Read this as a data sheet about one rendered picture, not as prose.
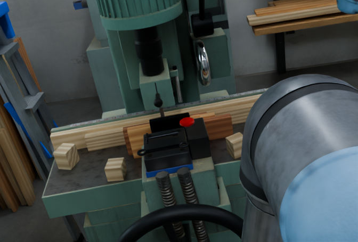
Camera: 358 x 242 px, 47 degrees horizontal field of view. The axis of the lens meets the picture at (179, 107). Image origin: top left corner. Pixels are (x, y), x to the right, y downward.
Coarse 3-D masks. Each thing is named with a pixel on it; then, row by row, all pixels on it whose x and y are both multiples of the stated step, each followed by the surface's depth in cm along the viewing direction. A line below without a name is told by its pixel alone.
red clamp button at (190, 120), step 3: (186, 117) 84; (189, 117) 84; (180, 120) 83; (183, 120) 83; (186, 120) 83; (189, 120) 82; (192, 120) 82; (180, 123) 83; (183, 123) 82; (186, 123) 82; (189, 123) 82; (192, 123) 82; (186, 126) 82
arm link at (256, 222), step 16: (288, 80) 36; (304, 80) 35; (320, 80) 34; (336, 80) 35; (272, 96) 35; (256, 112) 36; (240, 176) 44; (256, 176) 41; (256, 192) 42; (256, 208) 44; (256, 224) 45; (272, 224) 43; (256, 240) 45; (272, 240) 44
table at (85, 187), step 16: (240, 128) 101; (224, 144) 96; (80, 160) 100; (96, 160) 98; (128, 160) 96; (224, 160) 90; (240, 160) 89; (48, 176) 96; (64, 176) 94; (80, 176) 93; (96, 176) 92; (128, 176) 90; (224, 176) 91; (48, 192) 90; (64, 192) 89; (80, 192) 89; (96, 192) 89; (112, 192) 90; (128, 192) 90; (224, 192) 85; (48, 208) 90; (64, 208) 91; (80, 208) 91; (96, 208) 91; (144, 208) 85; (224, 208) 82
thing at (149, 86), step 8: (160, 72) 95; (168, 72) 95; (144, 80) 93; (152, 80) 92; (160, 80) 92; (168, 80) 92; (144, 88) 92; (152, 88) 92; (160, 88) 93; (168, 88) 93; (144, 96) 93; (152, 96) 93; (160, 96) 93; (168, 96) 94; (144, 104) 94; (152, 104) 94; (168, 104) 94
